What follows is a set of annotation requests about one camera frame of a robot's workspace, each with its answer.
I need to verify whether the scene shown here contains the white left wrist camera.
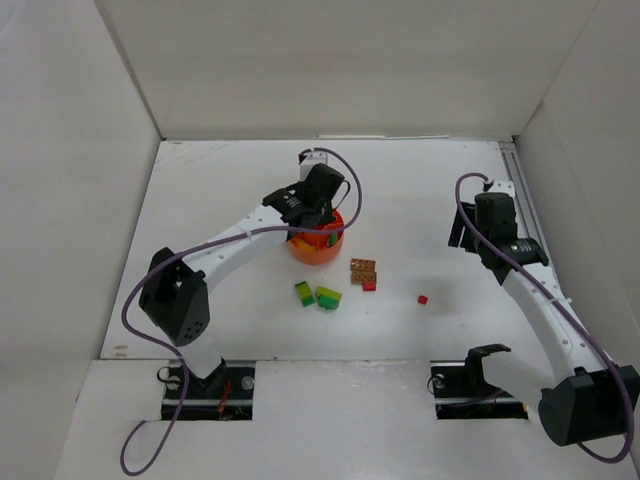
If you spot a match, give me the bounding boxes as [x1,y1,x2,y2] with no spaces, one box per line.
[298,149,328,181]

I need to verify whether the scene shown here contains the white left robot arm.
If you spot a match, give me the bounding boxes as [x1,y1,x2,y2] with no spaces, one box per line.
[139,163,345,397]

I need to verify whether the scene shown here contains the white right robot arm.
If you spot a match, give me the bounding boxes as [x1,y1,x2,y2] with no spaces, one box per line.
[449,191,639,463]

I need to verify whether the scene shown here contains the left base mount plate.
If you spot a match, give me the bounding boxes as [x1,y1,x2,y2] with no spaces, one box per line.
[156,362,256,421]

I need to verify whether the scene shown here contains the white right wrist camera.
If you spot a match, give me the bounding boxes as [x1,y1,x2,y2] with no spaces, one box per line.
[482,179,516,198]

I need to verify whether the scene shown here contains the brown studded lego plate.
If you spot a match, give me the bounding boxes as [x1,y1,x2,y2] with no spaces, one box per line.
[350,258,376,272]

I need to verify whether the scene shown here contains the green curved lego brick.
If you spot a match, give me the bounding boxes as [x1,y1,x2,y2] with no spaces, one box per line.
[317,295,340,311]

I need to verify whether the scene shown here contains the lime square lego brick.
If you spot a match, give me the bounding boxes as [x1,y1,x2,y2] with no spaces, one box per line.
[298,291,315,307]

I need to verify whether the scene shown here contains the dark green flat lego plate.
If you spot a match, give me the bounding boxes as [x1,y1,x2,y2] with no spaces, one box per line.
[294,281,315,307]

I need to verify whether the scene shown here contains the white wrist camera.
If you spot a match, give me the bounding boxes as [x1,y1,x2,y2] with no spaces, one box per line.
[298,149,328,181]
[482,179,516,198]

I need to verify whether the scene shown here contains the brown upturned lego plate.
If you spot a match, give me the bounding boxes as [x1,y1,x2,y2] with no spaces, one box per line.
[351,270,377,284]

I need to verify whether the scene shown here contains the orange round divided container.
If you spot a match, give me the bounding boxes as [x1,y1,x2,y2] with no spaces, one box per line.
[286,210,344,266]

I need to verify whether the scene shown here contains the yellow square lego brick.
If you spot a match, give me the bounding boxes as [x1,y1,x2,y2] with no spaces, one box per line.
[291,237,318,252]

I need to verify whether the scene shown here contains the base mount plate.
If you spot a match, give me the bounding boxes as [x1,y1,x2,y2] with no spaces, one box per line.
[156,362,256,421]
[427,362,529,420]

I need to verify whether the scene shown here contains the lime sloped lego brick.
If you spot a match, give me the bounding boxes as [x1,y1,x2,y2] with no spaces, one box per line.
[316,286,342,301]

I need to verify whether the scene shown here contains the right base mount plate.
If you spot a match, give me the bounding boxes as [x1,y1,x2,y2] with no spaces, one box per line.
[427,362,529,420]

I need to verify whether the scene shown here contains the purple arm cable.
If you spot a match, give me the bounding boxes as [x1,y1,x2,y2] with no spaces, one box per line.
[119,147,364,475]
[453,172,634,464]

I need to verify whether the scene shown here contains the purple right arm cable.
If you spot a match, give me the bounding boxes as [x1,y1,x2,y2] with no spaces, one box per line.
[453,172,634,464]

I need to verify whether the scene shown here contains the aluminium rail right side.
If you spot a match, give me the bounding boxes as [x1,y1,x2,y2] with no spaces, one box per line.
[497,139,560,290]

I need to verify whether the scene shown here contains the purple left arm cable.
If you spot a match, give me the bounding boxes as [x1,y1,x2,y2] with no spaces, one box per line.
[119,147,364,475]

